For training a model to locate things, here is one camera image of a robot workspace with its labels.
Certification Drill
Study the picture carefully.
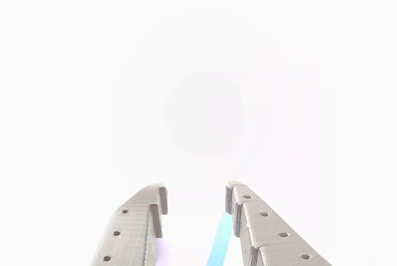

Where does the blue tape square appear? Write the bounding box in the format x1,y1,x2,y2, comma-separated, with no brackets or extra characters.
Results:
206,211,233,266

